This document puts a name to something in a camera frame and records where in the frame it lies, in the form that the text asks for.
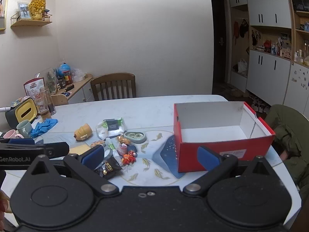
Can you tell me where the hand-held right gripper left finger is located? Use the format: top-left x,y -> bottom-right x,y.
31,145 -> 119,194

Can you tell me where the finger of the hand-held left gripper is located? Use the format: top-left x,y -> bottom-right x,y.
44,142 -> 70,159
0,138 -> 36,145

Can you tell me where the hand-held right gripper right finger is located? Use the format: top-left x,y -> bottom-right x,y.
183,146 -> 278,194

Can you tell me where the black snack packet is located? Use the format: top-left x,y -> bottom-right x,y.
94,156 -> 123,180

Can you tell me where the yellow plush toy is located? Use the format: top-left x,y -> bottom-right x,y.
74,123 -> 93,141

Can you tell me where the red cardboard shoe box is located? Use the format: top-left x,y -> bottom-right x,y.
173,101 -> 276,173

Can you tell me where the orange toy figure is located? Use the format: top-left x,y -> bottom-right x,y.
121,151 -> 137,166

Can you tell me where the person's left hand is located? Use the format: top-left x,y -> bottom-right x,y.
0,190 -> 12,224

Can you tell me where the green mug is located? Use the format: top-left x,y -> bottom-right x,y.
16,120 -> 33,138

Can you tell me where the small round tin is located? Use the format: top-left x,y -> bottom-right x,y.
101,146 -> 113,159

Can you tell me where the tan notepad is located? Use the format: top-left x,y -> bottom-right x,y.
69,144 -> 91,154

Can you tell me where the pink mug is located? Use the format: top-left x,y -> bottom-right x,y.
2,130 -> 18,140

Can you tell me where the white green tube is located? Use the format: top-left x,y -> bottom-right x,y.
105,137 -> 122,166

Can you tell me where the blue crumpled cloth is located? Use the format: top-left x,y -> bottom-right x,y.
31,119 -> 59,138

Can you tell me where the yellow grey tissue box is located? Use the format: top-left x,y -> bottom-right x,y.
5,98 -> 38,129

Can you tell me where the wet wipes pack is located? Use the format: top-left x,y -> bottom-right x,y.
96,118 -> 127,140

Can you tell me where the grey oval contact lens case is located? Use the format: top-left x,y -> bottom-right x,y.
123,131 -> 147,144

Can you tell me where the small light wooden chair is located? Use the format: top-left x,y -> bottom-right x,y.
50,94 -> 69,106

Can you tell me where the tall glass tumbler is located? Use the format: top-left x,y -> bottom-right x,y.
39,86 -> 57,116

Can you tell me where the red snack bag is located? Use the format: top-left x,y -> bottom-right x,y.
23,77 -> 46,102

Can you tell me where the white side cabinet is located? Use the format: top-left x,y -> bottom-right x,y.
63,74 -> 95,105

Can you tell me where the brown wooden chair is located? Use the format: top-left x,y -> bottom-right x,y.
90,72 -> 137,101

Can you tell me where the red label sauce jar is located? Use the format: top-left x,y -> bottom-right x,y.
63,70 -> 73,85

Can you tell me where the row of shoes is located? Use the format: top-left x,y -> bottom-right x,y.
250,97 -> 271,113

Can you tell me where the clear plastic bag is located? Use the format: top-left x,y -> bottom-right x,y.
71,68 -> 86,83

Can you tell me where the white plastic bag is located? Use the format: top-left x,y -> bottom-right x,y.
238,58 -> 248,73

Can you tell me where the white fridge with magnets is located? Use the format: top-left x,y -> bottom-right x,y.
283,61 -> 309,118

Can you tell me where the dark door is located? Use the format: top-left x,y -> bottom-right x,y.
211,0 -> 228,89

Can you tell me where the golden statue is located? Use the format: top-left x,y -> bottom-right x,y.
29,0 -> 46,21

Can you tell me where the black hanging bag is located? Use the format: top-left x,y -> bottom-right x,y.
239,19 -> 249,38

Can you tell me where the wooden wall shelf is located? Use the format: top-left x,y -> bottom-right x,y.
10,11 -> 53,28

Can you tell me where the small photo frame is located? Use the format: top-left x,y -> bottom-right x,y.
17,1 -> 31,20

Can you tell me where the framed wall poster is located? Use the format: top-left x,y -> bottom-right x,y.
0,0 -> 11,32

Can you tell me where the white wall cabinet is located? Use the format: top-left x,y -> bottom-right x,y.
228,0 -> 309,107

